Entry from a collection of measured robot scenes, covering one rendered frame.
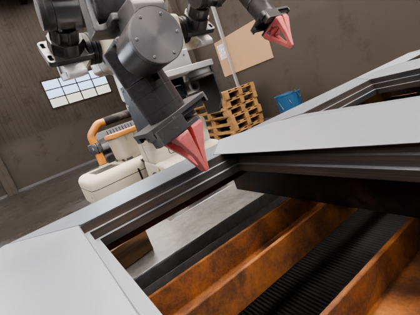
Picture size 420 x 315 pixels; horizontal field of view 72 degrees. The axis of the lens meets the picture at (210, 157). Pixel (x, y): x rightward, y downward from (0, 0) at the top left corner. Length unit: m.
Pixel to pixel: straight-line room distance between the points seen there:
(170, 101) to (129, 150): 0.81
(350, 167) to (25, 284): 0.33
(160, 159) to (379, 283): 0.67
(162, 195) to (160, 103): 0.13
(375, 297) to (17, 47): 12.03
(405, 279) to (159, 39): 0.38
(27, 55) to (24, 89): 1.14
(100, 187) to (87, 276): 0.85
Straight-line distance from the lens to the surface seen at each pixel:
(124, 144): 1.17
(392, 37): 4.62
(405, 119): 0.40
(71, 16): 0.79
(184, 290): 0.46
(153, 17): 0.33
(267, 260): 0.43
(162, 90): 0.38
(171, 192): 0.43
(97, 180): 1.10
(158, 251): 0.65
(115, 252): 0.63
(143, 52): 0.31
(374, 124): 0.40
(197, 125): 0.39
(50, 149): 11.57
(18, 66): 11.96
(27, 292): 0.30
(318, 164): 0.38
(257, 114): 5.73
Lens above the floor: 0.95
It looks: 12 degrees down
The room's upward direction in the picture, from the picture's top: 20 degrees counter-clockwise
